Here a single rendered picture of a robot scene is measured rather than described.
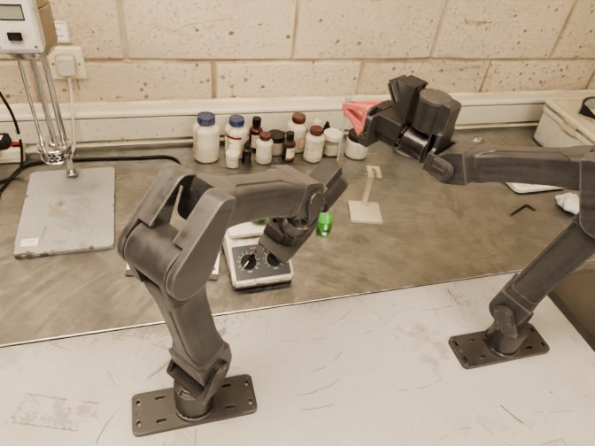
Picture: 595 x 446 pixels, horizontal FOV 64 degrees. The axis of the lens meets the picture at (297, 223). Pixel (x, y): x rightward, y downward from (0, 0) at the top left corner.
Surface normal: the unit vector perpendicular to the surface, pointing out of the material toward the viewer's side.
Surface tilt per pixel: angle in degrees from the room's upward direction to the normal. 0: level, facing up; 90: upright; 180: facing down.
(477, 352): 0
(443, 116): 90
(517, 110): 90
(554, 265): 91
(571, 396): 0
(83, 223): 0
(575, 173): 87
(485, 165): 82
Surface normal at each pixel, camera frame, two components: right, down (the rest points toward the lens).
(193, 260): 0.79, 0.47
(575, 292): -0.96, 0.10
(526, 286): -0.67, 0.26
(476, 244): 0.11, -0.75
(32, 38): 0.26, 0.65
